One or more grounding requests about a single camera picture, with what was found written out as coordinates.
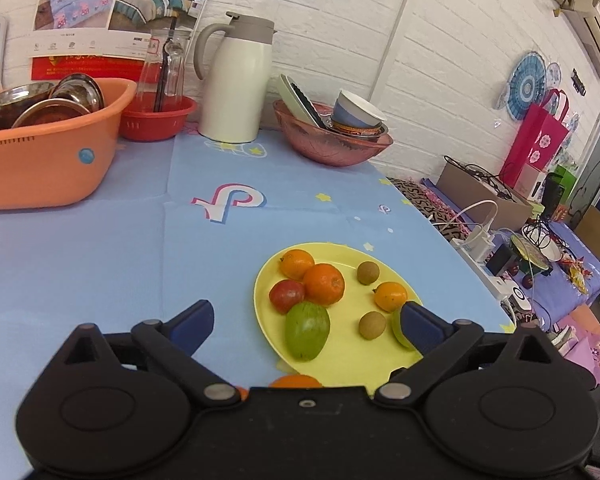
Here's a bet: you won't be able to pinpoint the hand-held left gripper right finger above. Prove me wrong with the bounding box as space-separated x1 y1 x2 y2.
375 301 563 407

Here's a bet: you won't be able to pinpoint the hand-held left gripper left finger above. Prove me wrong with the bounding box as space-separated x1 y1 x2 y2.
55 300 238 407

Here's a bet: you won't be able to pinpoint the green mango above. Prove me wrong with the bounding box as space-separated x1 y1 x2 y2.
285 301 330 362
391 307 423 352

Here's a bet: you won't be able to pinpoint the yellow plastic plate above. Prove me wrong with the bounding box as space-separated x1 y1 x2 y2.
253 242 426 390

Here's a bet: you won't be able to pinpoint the white power strip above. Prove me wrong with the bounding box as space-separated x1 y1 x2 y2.
450 237 533 312

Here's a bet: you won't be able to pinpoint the white round device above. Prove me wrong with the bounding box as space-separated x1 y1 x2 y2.
500 282 532 312

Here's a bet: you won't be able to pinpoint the white charger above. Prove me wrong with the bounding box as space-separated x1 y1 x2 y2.
467 225 496 261

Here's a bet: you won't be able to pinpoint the black power adapter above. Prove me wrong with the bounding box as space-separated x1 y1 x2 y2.
486 244 516 276

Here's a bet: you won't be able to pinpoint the blue printed tablecloth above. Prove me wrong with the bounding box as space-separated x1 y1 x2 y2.
0 125 518 461

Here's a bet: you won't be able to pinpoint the leopard print cloth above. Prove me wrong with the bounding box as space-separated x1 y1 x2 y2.
387 176 476 243

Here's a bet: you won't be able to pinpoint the purple floral cloth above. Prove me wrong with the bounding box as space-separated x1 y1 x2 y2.
505 220 600 333

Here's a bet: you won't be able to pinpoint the cardboard box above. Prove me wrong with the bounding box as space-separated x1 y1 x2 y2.
437 160 533 233

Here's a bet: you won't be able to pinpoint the black speaker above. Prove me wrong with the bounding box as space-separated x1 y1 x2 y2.
541 172 566 218

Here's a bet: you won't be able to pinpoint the red plastic basket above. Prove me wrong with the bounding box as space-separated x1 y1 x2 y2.
119 95 197 142

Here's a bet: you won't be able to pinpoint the pink glass bowl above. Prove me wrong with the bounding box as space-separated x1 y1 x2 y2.
272 99 395 167

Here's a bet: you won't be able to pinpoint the patterned shallow bowl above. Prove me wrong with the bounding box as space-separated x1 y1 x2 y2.
330 120 388 141

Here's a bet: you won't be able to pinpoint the orange plastic basin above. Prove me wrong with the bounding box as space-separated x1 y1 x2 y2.
0 78 137 211

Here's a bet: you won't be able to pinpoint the red gift bag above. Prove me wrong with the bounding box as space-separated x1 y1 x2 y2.
500 89 571 188

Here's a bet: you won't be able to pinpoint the blue and white bowl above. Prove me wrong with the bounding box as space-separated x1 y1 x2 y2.
332 90 388 131

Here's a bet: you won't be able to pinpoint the white thermos jug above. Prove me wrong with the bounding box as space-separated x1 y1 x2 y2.
194 11 277 143

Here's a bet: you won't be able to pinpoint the steel bowl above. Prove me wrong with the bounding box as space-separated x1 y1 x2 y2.
0 85 48 131
50 73 105 116
11 98 88 129

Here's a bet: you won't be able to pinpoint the glass pitcher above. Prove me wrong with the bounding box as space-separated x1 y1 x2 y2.
136 29 193 113

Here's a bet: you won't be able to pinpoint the blue round fan decoration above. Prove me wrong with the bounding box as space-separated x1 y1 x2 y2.
496 52 563 122

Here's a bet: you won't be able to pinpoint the white charging cable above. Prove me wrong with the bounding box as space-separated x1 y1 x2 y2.
432 200 499 234

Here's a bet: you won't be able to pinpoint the black cables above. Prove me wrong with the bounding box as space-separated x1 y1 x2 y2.
445 156 517 202

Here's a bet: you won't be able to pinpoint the wall poster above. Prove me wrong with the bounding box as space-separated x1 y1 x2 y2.
30 0 226 83

